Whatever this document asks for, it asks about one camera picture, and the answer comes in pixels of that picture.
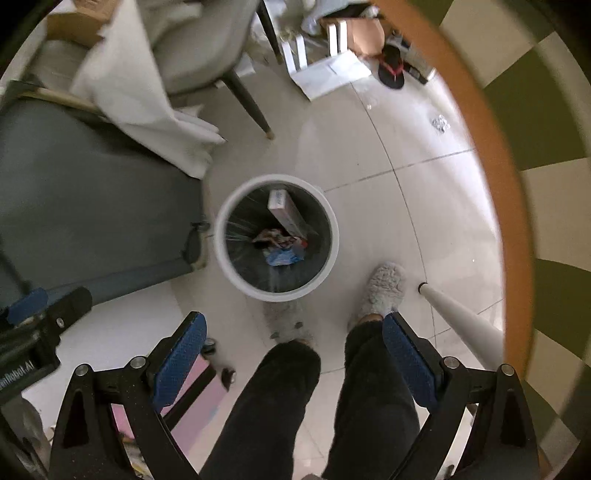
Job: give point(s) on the open brown box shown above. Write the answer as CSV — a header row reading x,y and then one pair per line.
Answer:
x,y
360,37

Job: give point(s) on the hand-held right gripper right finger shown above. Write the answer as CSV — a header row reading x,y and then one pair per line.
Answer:
x,y
408,364

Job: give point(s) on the white cloth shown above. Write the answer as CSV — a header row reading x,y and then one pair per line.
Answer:
x,y
134,106

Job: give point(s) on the white table leg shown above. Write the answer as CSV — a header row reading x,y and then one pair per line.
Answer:
x,y
466,323

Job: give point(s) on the beige chair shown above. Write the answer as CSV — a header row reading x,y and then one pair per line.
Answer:
x,y
198,50

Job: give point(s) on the dark grey pad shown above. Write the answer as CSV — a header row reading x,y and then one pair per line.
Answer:
x,y
92,198

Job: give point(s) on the white round trash bin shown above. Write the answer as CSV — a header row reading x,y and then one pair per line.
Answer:
x,y
323,258

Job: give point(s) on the person's leg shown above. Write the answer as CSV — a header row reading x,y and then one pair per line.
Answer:
x,y
369,406
268,415

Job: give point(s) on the crumpled colourful wrapper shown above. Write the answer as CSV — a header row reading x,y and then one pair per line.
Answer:
x,y
274,237

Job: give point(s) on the blue plastic wrapper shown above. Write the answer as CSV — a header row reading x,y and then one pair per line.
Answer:
x,y
281,258

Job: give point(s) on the white paper bag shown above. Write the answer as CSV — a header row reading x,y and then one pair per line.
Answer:
x,y
332,74

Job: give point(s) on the brown cardboard box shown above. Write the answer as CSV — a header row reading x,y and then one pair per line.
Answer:
x,y
85,21

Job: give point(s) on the white cardboard box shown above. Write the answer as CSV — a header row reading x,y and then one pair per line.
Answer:
x,y
284,210

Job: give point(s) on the black red flip-flop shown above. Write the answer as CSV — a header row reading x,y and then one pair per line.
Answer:
x,y
392,69

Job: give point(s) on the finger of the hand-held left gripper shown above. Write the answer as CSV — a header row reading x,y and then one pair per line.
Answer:
x,y
27,304

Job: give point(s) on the grey fuzzy slipper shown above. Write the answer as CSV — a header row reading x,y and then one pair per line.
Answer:
x,y
288,323
383,290

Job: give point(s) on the round checkered table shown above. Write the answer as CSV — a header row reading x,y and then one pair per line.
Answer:
x,y
554,138

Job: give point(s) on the person's left leg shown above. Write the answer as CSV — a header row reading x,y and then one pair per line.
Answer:
x,y
268,415

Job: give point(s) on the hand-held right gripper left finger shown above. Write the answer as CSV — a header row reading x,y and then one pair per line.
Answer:
x,y
180,360

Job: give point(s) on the person's right leg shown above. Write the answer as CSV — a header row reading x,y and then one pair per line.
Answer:
x,y
369,406

